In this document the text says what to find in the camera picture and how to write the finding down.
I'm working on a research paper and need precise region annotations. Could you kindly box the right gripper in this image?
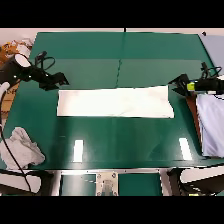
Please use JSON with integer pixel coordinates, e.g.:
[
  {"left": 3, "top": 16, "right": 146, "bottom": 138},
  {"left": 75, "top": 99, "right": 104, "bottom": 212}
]
[{"left": 167, "top": 73, "right": 197, "bottom": 98}]

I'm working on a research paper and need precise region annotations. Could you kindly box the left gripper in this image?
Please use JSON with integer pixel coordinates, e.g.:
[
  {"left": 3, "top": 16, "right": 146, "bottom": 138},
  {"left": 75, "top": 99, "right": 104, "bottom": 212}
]
[{"left": 31, "top": 70, "right": 71, "bottom": 92}]

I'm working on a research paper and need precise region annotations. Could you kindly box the brown garment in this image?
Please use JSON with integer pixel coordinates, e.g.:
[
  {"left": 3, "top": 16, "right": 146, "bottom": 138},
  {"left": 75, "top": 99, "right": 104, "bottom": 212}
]
[{"left": 185, "top": 94, "right": 204, "bottom": 148}]

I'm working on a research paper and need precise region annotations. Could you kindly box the pale blue garment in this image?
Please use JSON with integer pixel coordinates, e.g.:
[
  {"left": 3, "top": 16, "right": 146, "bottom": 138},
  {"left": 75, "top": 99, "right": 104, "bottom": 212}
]
[{"left": 198, "top": 32, "right": 224, "bottom": 73}]

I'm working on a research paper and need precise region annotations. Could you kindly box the pale lilac garment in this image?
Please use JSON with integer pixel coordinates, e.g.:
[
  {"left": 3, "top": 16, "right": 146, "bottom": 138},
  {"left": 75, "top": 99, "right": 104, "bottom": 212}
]
[{"left": 195, "top": 92, "right": 224, "bottom": 159}]

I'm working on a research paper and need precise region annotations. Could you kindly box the white garment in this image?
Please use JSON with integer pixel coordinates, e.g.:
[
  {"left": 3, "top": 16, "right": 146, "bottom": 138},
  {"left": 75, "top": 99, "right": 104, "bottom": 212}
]
[{"left": 56, "top": 85, "right": 176, "bottom": 119}]

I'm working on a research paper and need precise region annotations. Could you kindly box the light grey garment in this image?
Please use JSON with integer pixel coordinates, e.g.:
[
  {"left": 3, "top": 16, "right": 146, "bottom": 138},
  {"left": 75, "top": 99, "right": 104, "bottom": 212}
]
[{"left": 0, "top": 126, "right": 46, "bottom": 171}]

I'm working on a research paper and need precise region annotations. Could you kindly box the black cable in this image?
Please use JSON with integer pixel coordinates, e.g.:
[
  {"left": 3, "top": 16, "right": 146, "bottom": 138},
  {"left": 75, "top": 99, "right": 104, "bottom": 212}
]
[{"left": 0, "top": 124, "right": 34, "bottom": 194}]

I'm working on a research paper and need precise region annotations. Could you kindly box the silver frame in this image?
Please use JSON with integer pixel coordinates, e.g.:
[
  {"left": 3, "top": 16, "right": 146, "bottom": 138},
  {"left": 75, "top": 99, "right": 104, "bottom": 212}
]
[{"left": 52, "top": 168, "right": 172, "bottom": 197}]

